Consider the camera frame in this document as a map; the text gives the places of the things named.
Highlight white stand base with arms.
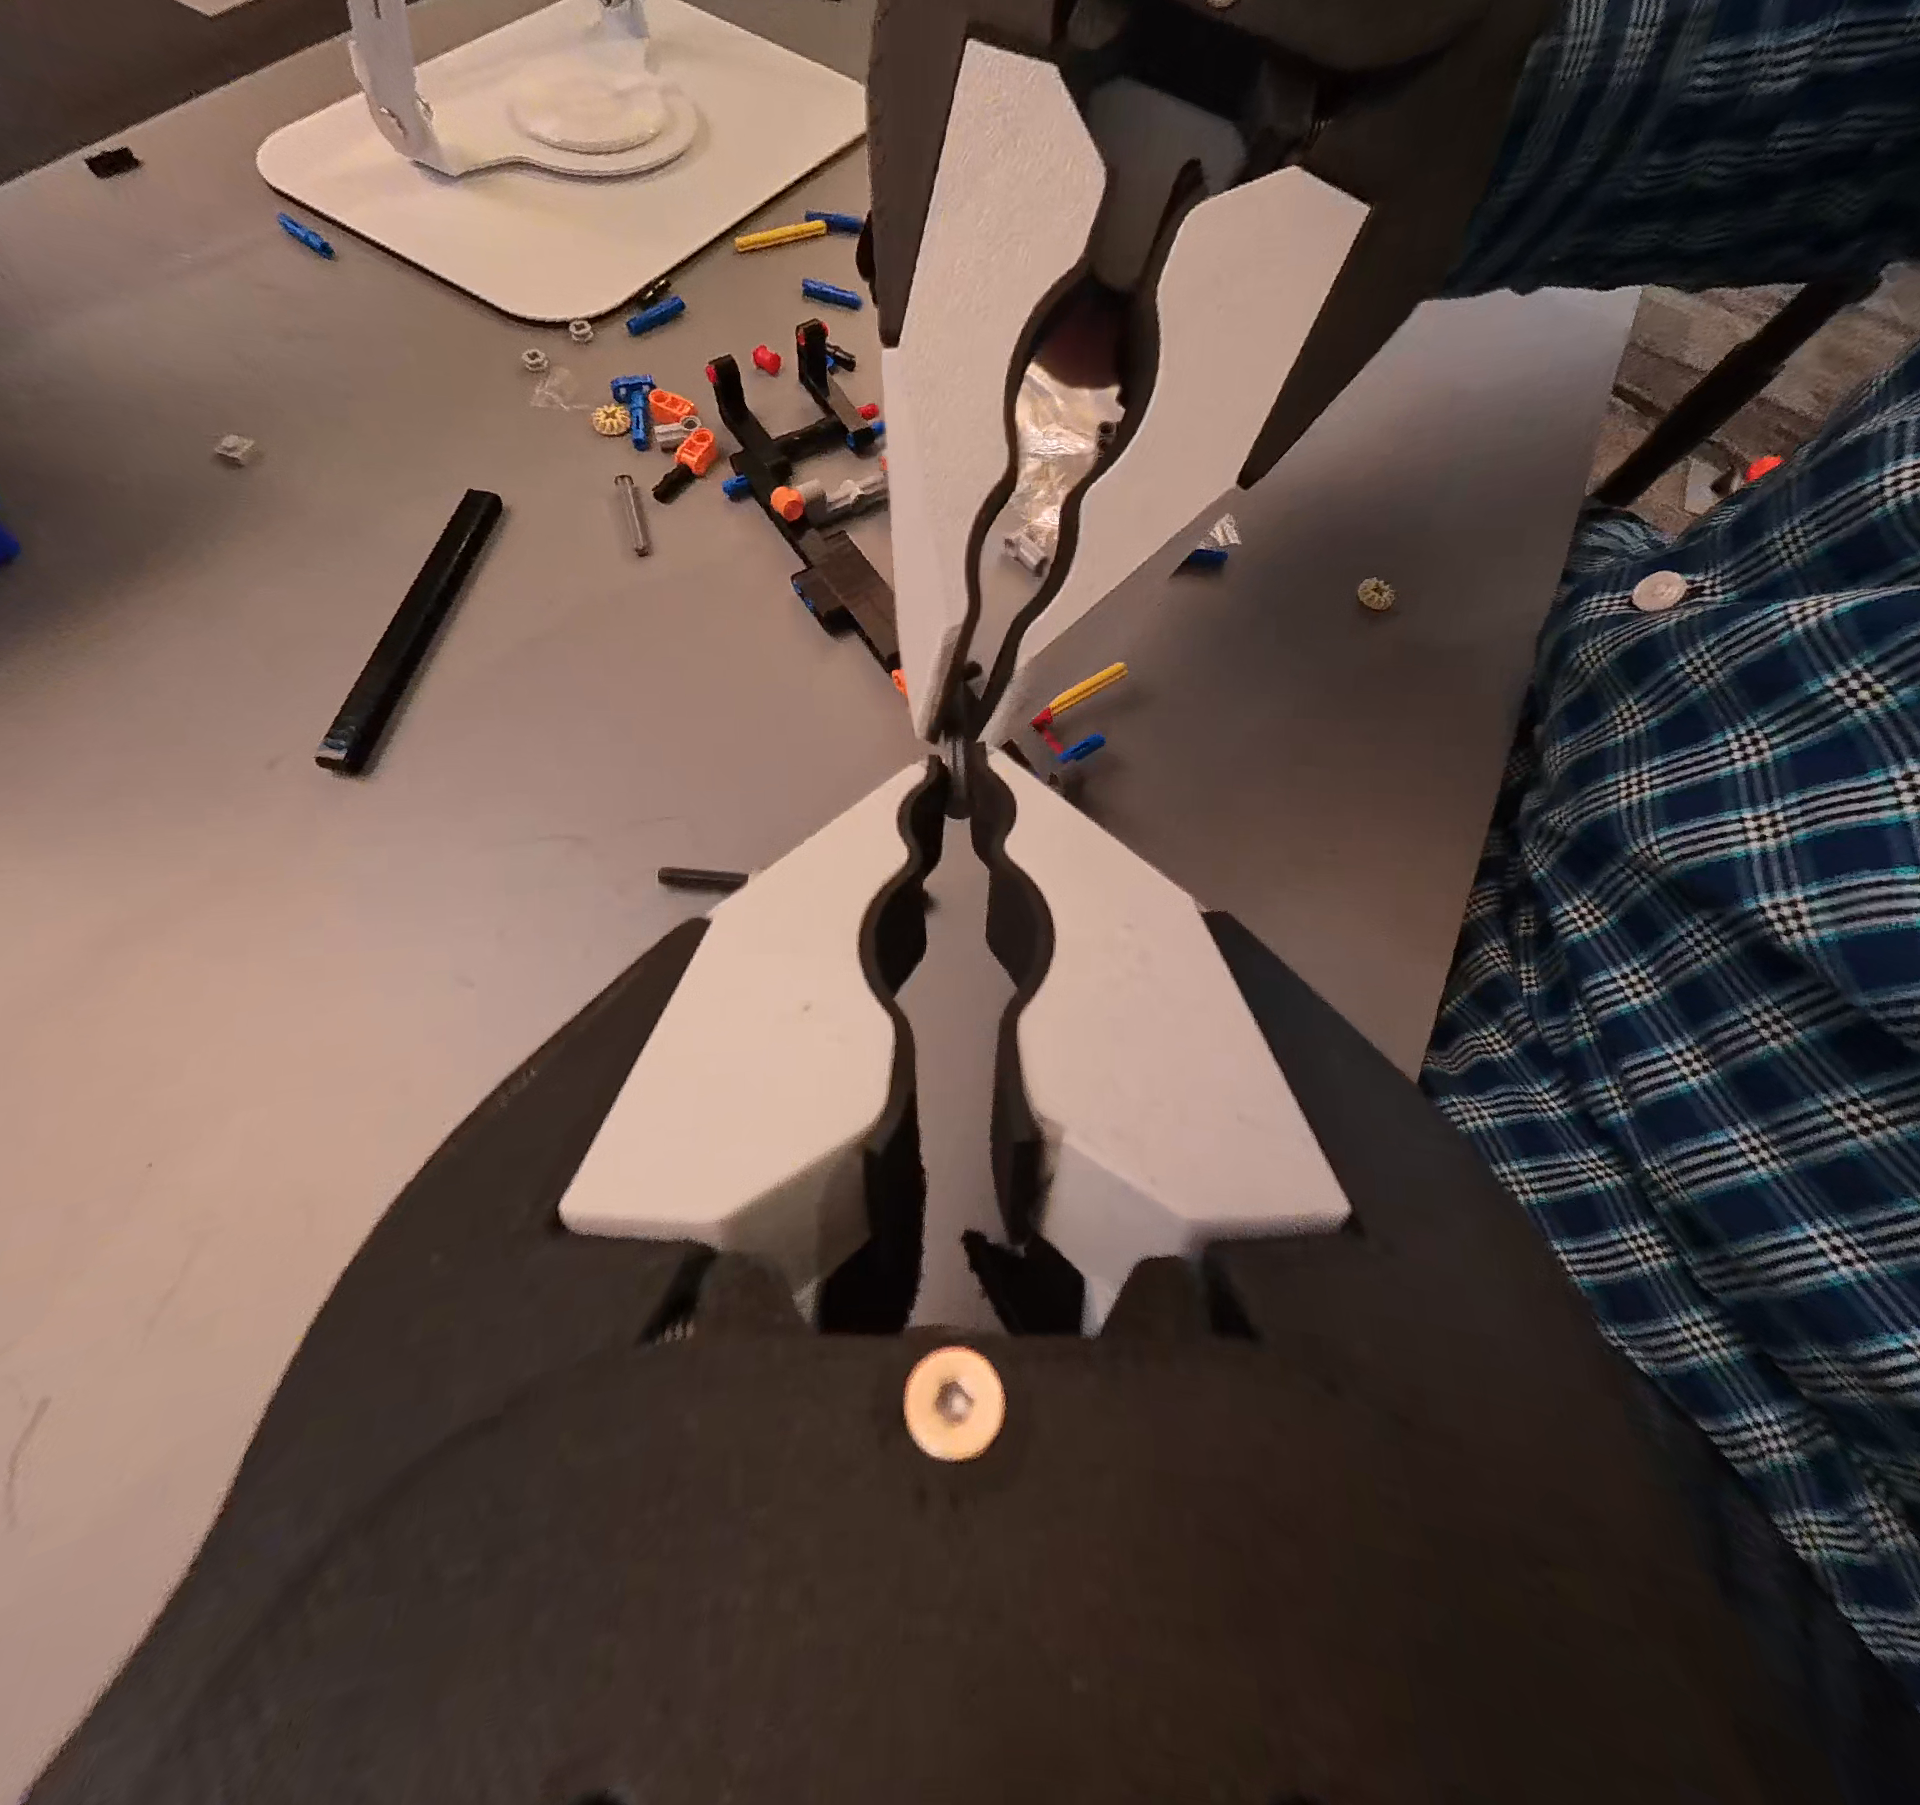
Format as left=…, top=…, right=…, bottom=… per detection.
left=255, top=0, right=875, bottom=327

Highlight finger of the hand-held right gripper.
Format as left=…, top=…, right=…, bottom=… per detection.
left=877, top=36, right=1114, bottom=745
left=979, top=162, right=1374, bottom=749

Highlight black metal chair leg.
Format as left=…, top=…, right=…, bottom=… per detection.
left=1588, top=266, right=1887, bottom=506

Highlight person's plaid shirt torso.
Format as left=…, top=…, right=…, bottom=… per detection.
left=1416, top=340, right=1920, bottom=1686

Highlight scattered small lego pieces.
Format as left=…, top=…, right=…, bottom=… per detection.
left=275, top=208, right=1250, bottom=785

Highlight small clear plastic bag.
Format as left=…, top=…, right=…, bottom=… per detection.
left=1017, top=376, right=1130, bottom=580

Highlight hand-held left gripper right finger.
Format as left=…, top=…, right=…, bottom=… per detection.
left=959, top=746, right=1355, bottom=1330

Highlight black square bar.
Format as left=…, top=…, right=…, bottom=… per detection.
left=311, top=486, right=505, bottom=776

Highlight small black lego pin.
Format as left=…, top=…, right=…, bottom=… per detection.
left=935, top=656, right=993, bottom=789

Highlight black lego frame assembly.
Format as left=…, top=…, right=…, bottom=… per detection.
left=705, top=315, right=905, bottom=668

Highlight person's right forearm plaid sleeve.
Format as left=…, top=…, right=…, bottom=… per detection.
left=1439, top=0, right=1920, bottom=296

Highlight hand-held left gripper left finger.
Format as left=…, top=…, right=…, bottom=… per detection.
left=558, top=758, right=954, bottom=1330

